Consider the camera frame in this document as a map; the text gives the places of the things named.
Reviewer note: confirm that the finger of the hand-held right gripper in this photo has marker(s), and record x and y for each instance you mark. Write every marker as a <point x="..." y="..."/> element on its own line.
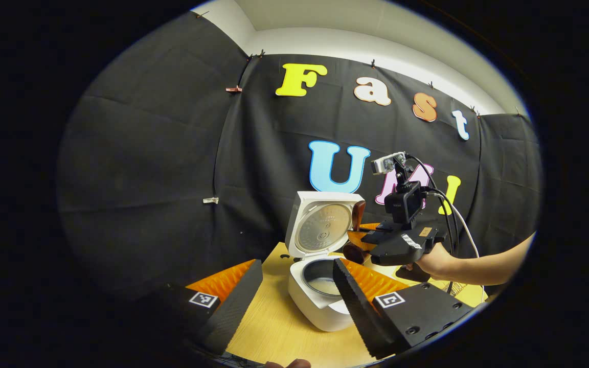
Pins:
<point x="371" y="226"/>
<point x="368" y="239"/>

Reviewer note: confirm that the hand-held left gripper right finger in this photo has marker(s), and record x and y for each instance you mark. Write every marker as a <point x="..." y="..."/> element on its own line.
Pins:
<point x="356" y="312"/>

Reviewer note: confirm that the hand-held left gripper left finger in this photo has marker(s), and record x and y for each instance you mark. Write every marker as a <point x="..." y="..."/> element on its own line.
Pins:
<point x="233" y="312"/>

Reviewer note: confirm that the brown wooden spoon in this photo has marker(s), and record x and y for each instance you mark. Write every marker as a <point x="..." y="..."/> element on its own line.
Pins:
<point x="359" y="214"/>

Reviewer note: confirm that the white rice cooker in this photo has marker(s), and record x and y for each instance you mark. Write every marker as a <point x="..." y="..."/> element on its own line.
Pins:
<point x="315" y="306"/>

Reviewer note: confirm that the white clip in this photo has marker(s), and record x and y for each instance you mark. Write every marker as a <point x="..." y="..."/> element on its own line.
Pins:
<point x="210" y="200"/>

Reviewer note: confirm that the black backdrop cloth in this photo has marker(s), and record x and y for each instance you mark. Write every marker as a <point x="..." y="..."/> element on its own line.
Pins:
<point x="146" y="168"/>

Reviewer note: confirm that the pink clothespin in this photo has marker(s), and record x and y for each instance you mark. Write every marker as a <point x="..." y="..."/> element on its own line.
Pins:
<point x="233" y="89"/>

